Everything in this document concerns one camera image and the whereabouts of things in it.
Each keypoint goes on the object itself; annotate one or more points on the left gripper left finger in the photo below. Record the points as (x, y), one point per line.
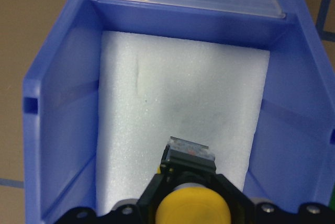
(142, 211)

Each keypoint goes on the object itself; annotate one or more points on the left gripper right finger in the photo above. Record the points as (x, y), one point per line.
(244, 210)

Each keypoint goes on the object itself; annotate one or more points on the green conveyor belt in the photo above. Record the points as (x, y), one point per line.
(332, 199)

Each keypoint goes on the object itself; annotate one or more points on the left blue plastic bin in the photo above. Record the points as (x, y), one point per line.
(292, 157)

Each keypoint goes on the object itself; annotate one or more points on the left white foam pad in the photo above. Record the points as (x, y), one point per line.
(152, 88)

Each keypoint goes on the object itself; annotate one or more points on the yellow push button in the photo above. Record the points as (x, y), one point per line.
(189, 167)

